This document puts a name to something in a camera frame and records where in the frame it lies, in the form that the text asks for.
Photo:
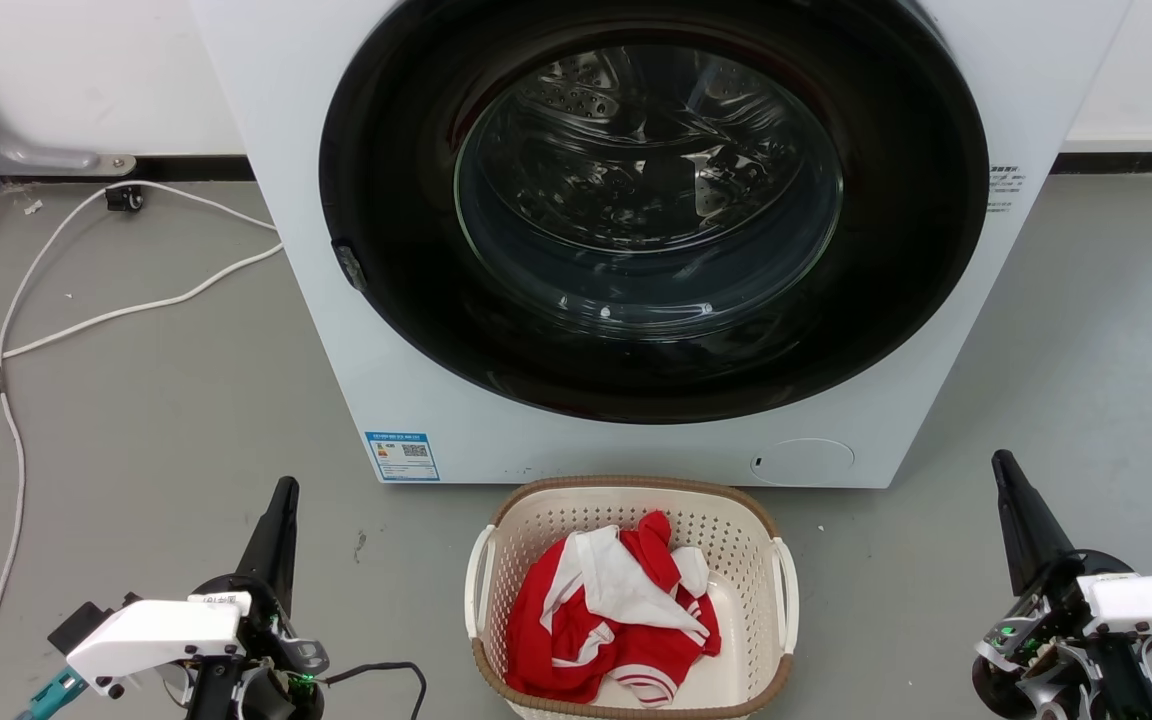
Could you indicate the cream perforated laundry basket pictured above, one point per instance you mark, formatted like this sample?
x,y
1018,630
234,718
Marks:
x,y
556,515

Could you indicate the blue energy label sticker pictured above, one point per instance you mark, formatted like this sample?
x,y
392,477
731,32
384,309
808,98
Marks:
x,y
401,457

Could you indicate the black left wrist box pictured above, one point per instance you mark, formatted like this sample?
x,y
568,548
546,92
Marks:
x,y
76,625

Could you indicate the white front-load washing machine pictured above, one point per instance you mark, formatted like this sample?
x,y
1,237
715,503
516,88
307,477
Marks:
x,y
271,90

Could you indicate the black round washer door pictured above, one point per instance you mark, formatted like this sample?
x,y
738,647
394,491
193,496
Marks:
x,y
396,300

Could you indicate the round white filter cover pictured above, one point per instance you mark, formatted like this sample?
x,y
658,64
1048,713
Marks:
x,y
804,462

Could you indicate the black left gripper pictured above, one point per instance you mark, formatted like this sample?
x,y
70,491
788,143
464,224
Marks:
x,y
271,690

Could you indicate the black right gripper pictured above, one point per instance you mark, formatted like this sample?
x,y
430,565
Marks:
x,y
1046,650

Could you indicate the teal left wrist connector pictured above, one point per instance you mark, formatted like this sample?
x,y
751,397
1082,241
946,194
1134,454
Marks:
x,y
51,695

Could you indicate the white left wrist housing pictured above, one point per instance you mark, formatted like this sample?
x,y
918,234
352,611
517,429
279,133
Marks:
x,y
156,630

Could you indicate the small black floor plug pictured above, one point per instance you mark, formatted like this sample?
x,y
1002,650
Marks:
x,y
124,198

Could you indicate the red and white garment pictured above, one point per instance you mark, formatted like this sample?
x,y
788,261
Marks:
x,y
556,620

